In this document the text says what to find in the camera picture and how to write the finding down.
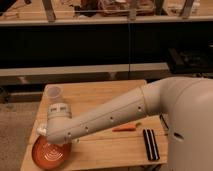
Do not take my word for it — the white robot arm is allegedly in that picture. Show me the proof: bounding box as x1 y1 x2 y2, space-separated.
46 77 213 171

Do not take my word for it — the orange ceramic bowl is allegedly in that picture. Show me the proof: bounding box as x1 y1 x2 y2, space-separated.
32 136 72 169

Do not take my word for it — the orange carrot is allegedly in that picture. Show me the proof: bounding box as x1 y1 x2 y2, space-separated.
112 122 141 132

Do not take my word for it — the clear plastic cup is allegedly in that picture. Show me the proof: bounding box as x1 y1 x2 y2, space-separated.
45 86 62 103

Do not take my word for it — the black rectangular bar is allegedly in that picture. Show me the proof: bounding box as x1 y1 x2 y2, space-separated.
143 129 160 161

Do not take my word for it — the long grey shelf unit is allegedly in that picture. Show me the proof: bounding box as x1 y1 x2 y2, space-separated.
0 0 213 86

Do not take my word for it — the black box on floor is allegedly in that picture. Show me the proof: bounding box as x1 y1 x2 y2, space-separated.
167 48 213 74

